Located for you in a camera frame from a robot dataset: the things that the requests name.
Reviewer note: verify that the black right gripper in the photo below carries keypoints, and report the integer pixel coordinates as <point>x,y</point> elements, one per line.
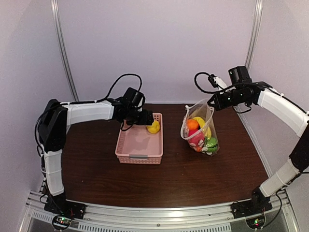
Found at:
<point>220,105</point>

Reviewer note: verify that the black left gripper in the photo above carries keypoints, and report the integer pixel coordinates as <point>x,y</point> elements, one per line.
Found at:
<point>147,120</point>

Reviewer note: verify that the yellow toy bananas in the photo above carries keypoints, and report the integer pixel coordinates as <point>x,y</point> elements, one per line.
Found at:
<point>202,124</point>

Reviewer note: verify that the clear dotted zip bag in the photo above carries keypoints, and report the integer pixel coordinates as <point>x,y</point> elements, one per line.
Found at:
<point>204,111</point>

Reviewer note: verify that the orange toy fruit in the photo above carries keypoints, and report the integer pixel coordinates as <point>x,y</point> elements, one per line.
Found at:
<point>192,124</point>

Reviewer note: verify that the green striped toy watermelon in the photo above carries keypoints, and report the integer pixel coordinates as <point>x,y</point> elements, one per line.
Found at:
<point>212,146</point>

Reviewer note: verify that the red toy apple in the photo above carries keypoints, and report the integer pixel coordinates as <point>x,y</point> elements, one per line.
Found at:
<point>197,139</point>

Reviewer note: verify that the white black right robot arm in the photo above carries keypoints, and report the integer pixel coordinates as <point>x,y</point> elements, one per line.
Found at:
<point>288,127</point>

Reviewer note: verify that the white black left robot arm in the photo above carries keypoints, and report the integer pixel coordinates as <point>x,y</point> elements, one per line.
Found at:
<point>59,119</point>

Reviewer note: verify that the pink plastic basket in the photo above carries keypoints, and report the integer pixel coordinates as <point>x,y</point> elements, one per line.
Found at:
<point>138,146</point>

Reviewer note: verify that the right circuit board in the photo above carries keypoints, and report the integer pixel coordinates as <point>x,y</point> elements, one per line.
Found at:
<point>256,223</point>

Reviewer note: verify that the circuit board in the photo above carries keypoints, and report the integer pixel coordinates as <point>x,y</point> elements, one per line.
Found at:
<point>60,222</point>
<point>256,223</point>

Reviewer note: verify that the left circuit board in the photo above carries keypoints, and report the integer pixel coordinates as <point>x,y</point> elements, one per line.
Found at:
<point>60,222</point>

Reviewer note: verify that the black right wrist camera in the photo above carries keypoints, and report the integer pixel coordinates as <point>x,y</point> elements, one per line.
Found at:
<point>217,82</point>

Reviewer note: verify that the right aluminium frame post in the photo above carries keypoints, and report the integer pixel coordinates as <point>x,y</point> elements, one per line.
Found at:
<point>257,18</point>

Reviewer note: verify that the aluminium frame post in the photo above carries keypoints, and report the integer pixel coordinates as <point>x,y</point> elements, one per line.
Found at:
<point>62,48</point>
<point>257,18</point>

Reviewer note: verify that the left aluminium frame post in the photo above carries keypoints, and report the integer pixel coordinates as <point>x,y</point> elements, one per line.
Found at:
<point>62,48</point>

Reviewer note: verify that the aluminium front rail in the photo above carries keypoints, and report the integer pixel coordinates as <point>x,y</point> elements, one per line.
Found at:
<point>210,218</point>

